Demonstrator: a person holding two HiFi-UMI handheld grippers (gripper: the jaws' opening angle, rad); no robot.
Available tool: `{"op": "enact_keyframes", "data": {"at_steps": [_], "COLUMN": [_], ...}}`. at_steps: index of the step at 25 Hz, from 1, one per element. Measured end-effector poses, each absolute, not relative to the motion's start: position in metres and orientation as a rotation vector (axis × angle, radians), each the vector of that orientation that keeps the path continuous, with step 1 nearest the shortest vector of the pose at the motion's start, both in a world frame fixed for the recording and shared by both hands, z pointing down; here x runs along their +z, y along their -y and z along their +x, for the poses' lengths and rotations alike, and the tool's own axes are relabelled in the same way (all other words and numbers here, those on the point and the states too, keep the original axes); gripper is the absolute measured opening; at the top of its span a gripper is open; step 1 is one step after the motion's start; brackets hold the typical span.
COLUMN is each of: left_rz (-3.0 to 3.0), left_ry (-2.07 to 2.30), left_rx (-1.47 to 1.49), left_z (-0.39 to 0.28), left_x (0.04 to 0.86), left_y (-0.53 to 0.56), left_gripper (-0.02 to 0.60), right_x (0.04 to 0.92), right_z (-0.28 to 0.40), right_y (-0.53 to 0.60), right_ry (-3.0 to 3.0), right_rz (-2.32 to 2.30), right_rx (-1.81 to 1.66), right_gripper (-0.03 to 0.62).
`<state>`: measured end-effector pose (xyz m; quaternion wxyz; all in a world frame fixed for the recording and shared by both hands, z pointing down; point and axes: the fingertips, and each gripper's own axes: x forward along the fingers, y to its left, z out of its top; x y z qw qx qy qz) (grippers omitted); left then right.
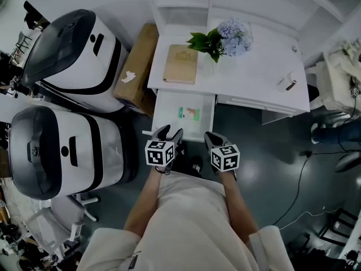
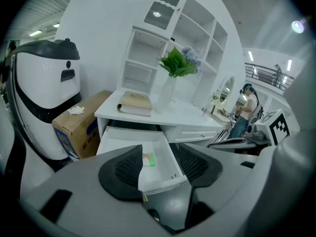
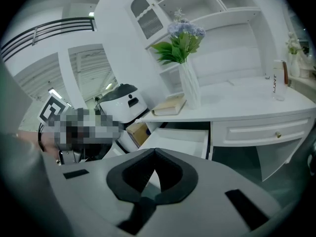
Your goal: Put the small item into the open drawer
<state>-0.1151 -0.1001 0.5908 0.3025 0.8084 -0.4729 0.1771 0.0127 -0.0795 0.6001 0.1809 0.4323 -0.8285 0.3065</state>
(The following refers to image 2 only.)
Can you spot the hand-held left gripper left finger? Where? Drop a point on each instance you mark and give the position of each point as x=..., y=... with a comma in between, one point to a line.
x=116, y=179

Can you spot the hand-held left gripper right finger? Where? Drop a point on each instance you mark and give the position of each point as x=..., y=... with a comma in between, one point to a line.
x=205, y=168

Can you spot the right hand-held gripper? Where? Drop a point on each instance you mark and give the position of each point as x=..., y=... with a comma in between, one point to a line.
x=269, y=127

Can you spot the small green and beige item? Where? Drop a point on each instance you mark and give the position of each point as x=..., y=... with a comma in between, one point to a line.
x=149, y=160

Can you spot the white drawer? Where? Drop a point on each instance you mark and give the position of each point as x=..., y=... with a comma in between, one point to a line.
x=195, y=133
x=158, y=142

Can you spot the white closed drawer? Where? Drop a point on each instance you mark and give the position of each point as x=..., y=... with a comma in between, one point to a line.
x=195, y=133

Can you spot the white oval mirror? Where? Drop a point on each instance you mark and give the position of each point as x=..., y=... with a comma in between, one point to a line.
x=226, y=90

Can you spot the white desk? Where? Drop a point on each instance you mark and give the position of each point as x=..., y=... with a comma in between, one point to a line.
x=182, y=112

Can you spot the brown cardboard box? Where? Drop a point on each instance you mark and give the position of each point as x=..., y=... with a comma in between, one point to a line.
x=79, y=125

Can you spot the metal balcony railing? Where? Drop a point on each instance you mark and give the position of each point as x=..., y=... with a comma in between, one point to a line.
x=264, y=74

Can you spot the beige hardcover book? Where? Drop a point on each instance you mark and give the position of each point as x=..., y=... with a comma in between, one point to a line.
x=135, y=104

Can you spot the crumpled white tissue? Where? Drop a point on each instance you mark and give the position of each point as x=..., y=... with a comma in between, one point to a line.
x=76, y=110

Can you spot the frosted white vase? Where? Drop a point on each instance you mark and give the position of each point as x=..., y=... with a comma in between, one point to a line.
x=166, y=95

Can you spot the ceiling light strip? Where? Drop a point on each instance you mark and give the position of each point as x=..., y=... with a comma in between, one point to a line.
x=289, y=65
x=35, y=33
x=250, y=55

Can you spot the pale blue hydrangea flowers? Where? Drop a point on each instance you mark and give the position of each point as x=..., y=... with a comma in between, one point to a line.
x=193, y=55

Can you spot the green leaf bouquet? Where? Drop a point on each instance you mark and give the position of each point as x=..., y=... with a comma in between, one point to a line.
x=176, y=63

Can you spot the white and black robot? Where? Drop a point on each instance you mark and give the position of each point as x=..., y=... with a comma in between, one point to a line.
x=47, y=83

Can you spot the white shelf hutch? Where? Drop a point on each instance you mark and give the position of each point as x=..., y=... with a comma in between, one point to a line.
x=195, y=28

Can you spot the round spot light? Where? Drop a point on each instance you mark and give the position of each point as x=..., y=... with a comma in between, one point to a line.
x=297, y=26

